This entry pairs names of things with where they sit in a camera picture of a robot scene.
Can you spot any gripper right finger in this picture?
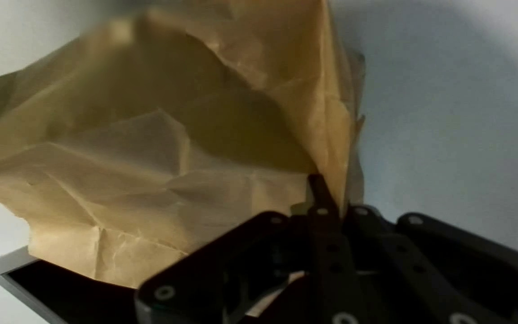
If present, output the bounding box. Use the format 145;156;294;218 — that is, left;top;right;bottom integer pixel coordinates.
343;205;518;324

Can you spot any brown paper bag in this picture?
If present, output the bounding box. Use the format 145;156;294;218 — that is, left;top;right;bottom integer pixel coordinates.
0;0;366;289

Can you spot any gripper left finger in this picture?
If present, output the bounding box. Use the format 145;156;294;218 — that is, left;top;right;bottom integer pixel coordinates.
135;174;358;324

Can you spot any grey trash chute opening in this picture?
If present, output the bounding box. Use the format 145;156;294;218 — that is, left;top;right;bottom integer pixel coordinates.
0;246;139;324

